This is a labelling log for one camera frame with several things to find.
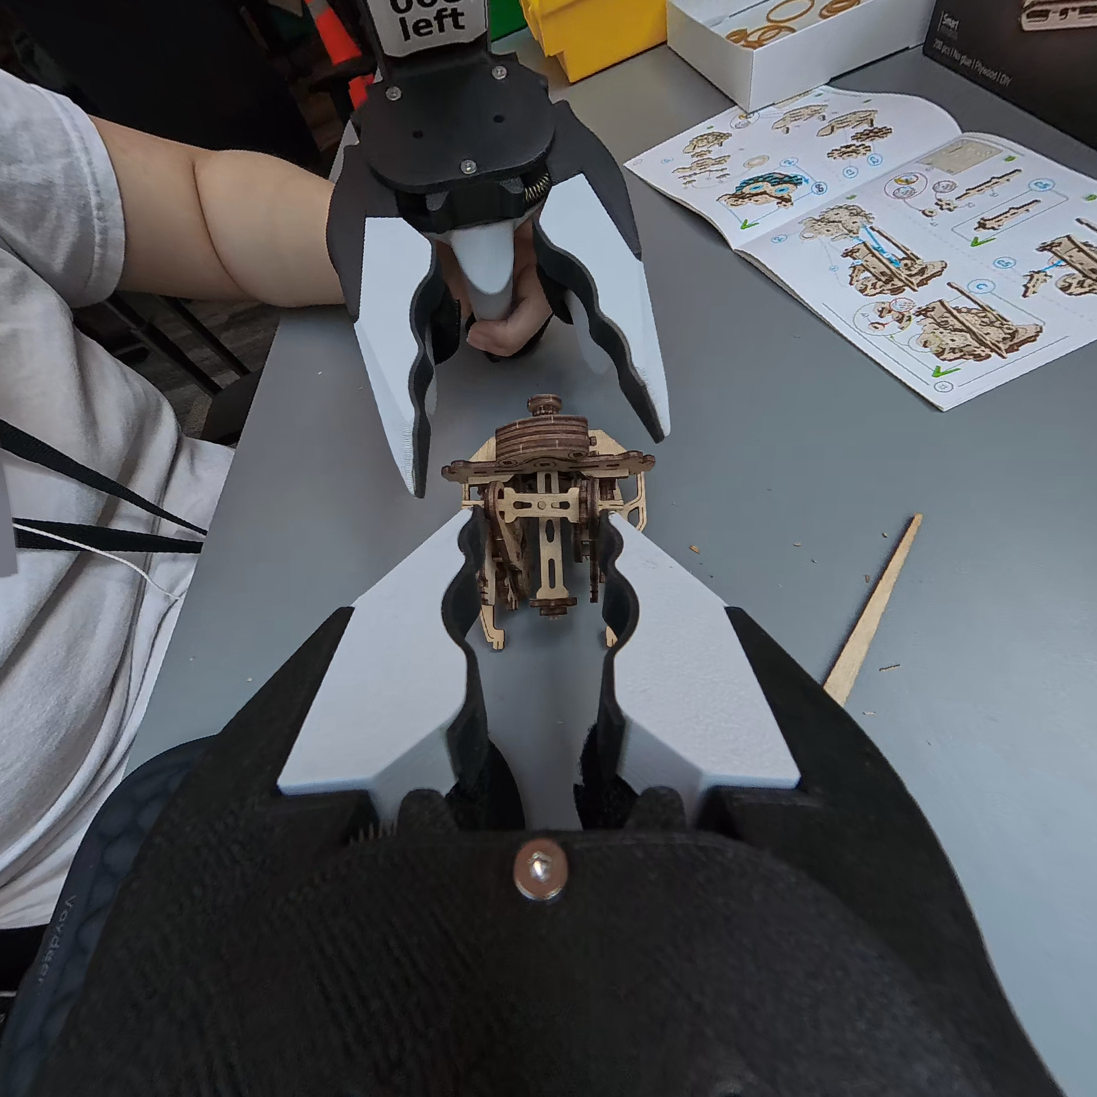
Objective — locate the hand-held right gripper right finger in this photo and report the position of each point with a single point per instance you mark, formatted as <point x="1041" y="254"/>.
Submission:
<point x="693" y="686"/>

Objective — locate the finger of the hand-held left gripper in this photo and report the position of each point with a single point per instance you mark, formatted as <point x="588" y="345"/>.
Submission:
<point x="621" y="325"/>
<point x="386" y="342"/>

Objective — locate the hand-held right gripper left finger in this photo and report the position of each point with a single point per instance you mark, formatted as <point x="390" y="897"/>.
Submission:
<point x="377" y="686"/>

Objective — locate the wooden mechanical model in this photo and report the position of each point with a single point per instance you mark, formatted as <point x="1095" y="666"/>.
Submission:
<point x="548" y="506"/>

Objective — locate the assembly instruction booklet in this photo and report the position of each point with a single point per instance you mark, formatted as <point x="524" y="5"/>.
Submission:
<point x="908" y="213"/>

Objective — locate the person's left forearm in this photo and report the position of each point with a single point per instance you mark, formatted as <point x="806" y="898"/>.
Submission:
<point x="240" y="231"/>

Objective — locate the grey desk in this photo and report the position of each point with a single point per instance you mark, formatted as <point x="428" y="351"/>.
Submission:
<point x="772" y="513"/>

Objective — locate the person's left hand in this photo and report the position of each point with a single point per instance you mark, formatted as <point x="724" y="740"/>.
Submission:
<point x="510" y="333"/>

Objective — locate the green plastic bin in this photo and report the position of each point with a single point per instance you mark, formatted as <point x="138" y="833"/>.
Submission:
<point x="508" y="14"/>

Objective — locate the yellow plastic bin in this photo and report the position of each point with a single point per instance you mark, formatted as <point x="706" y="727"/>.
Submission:
<point x="591" y="34"/>

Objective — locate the thin wooden stick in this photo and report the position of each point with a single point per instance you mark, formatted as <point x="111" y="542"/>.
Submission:
<point x="873" y="598"/>

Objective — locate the black chair base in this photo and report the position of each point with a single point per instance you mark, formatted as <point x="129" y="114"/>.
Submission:
<point x="171" y="342"/>

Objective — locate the white cardboard box tray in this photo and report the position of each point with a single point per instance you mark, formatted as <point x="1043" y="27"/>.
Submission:
<point x="772" y="73"/>

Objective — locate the person in white shirt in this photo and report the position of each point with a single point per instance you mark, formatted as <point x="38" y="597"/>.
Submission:
<point x="68" y="598"/>

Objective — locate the loose wooden puzzle rings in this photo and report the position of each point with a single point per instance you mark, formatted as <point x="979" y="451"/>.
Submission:
<point x="793" y="16"/>

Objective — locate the dark padded chair seat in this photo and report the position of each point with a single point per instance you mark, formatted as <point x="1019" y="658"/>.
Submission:
<point x="77" y="959"/>

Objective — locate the black model kit box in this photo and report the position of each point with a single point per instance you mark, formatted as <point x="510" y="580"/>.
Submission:
<point x="1012" y="51"/>

